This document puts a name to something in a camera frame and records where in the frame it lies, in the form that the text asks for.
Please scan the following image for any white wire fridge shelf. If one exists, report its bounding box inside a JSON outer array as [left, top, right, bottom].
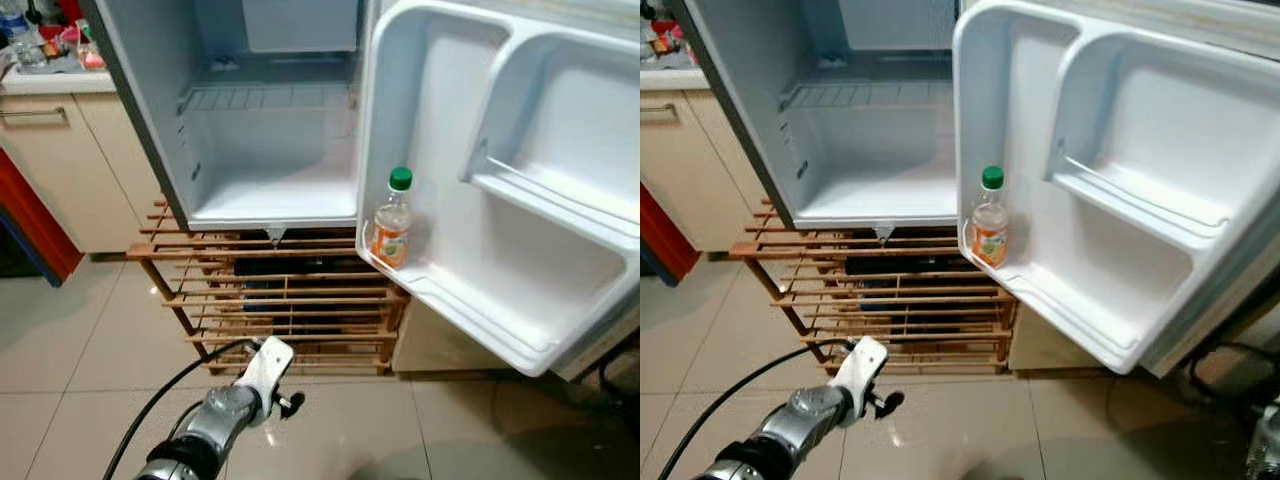
[[178, 82, 357, 114], [778, 82, 957, 112]]

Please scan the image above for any black floor cable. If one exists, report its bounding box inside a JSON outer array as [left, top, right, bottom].
[[1185, 340, 1280, 413]]

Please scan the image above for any black box under rack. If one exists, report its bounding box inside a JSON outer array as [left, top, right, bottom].
[[845, 255, 947, 313], [235, 255, 343, 313]]

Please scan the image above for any white freezer compartment flap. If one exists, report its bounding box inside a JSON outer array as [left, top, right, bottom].
[[838, 0, 961, 52], [240, 0, 363, 54]]

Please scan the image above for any clear bottle green cap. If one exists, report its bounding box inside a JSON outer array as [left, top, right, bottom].
[[370, 167, 414, 270], [967, 165, 1011, 270]]

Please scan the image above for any grey mini fridge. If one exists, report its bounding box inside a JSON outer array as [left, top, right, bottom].
[[80, 0, 386, 233], [665, 0, 976, 233]]

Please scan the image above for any wooden slatted rack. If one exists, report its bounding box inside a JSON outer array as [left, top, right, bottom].
[[728, 198, 1019, 377], [127, 195, 412, 377]]

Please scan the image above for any white fridge door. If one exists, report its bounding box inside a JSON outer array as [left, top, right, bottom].
[[355, 0, 641, 379], [952, 0, 1280, 379]]

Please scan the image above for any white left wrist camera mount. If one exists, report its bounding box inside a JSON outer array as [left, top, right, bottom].
[[828, 336, 890, 427], [235, 336, 297, 427]]

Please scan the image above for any red panel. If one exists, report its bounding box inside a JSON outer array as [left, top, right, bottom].
[[0, 150, 87, 287], [640, 183, 702, 284]]

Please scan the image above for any beige kitchen cabinet white top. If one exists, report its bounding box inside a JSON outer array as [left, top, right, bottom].
[[0, 68, 169, 257], [640, 68, 767, 254]]

